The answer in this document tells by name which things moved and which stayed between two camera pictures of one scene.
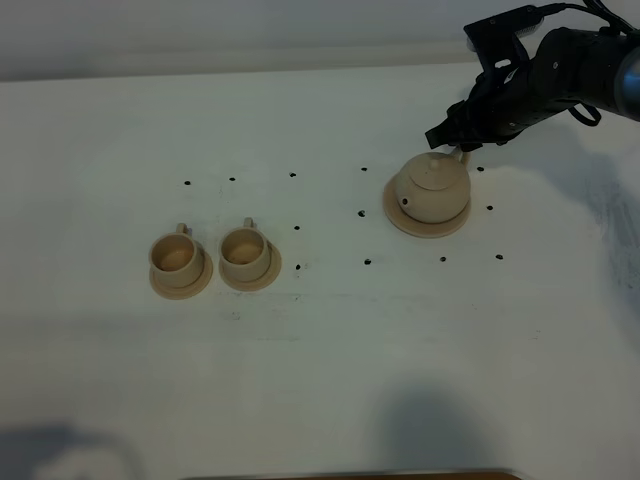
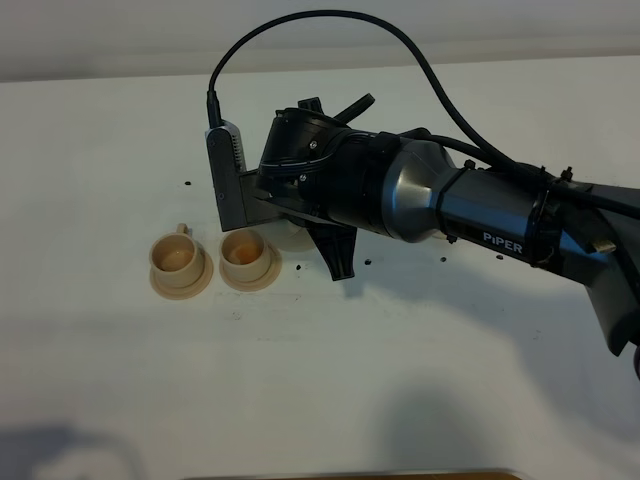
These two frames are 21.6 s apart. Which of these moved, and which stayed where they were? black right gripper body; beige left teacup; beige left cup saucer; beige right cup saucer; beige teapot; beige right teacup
Moved: black right gripper body; beige teapot
Stayed: beige left cup saucer; beige right teacup; beige right cup saucer; beige left teacup
